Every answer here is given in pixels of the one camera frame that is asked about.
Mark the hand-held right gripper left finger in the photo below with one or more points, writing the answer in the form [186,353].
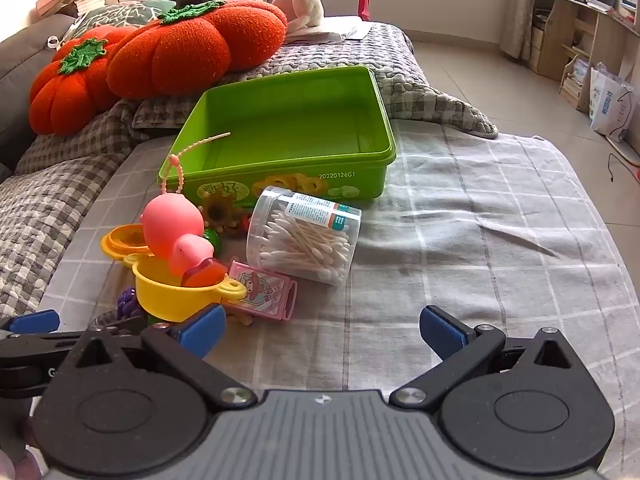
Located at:
[200,327]

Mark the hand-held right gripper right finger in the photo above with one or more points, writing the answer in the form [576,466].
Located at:
[442,330]

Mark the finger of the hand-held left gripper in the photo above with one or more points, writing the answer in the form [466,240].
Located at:
[35,322]

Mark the yellow toy pot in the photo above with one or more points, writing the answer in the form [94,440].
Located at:
[165,295]

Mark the pink printed card box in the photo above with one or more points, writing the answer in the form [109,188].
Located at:
[260,292]

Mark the purple toy grapes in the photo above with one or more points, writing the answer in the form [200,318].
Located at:
[127,302]

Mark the pink rubber toy animal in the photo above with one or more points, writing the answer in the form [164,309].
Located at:
[167,225]

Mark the yellow toy pot lid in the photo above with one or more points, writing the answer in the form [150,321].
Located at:
[112,245]

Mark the clear cotton swab jar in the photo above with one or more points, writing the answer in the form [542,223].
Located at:
[300,245]

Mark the green plastic box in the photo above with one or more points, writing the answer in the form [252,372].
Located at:
[280,125]

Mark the light grey checked bedsheet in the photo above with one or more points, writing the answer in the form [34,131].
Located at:
[450,260]

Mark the small colourful resin ornament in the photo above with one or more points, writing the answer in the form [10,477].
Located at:
[220,210]

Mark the grey checked quilt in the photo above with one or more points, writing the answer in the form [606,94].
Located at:
[45,195]

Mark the small orange pumpkin cushion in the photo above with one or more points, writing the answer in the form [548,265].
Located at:
[60,95]

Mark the grey sofa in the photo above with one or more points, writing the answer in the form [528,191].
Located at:
[20,65]

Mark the large orange pumpkin cushion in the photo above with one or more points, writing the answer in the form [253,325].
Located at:
[190,50]

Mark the white paper bag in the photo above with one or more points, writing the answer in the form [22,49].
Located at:
[607,105]

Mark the wooden desk shelf unit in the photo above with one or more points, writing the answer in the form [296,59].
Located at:
[560,35]

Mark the white papers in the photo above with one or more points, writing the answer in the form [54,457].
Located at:
[340,27]

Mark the green patterned cushion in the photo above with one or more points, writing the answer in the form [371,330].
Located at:
[125,12]

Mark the beige curtain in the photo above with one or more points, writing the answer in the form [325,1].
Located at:
[517,10]

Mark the red chair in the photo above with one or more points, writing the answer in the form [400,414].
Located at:
[366,2]

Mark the pink and white plush toy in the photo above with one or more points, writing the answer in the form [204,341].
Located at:
[305,5]

